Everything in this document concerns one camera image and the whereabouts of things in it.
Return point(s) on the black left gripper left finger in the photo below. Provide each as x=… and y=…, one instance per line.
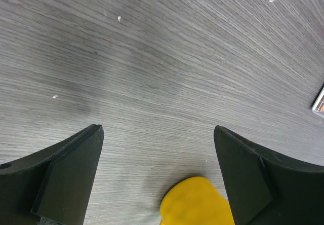
x=54, y=183

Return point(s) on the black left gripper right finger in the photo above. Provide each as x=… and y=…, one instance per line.
x=267, y=187

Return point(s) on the yellow enamel mug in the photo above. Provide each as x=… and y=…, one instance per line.
x=195, y=201

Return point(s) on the white wire wooden shelf rack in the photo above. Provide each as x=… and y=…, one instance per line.
x=318, y=106

